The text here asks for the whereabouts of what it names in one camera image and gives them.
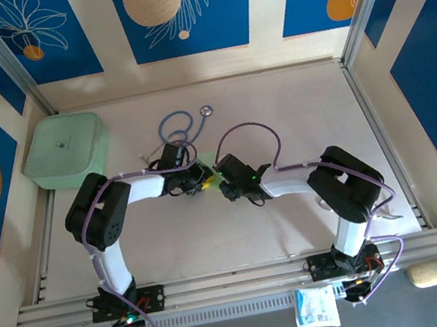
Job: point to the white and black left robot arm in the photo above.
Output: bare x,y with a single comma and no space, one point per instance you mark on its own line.
114,269

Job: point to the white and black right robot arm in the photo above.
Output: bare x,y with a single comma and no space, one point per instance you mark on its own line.
348,234

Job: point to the mint green square case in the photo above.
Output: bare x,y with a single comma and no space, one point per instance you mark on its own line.
65,151

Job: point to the blue stethoscope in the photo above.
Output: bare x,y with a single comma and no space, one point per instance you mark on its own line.
206,110

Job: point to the white and blue plastic packet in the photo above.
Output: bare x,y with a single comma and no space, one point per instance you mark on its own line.
316,306

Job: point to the silver metal scissors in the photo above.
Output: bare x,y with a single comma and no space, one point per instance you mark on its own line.
386,215

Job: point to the aluminium mounting rail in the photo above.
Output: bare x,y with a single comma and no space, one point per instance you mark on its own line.
230,283

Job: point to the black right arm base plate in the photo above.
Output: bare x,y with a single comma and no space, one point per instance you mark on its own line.
319,266

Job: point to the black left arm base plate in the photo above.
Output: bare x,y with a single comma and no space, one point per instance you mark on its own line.
153,298

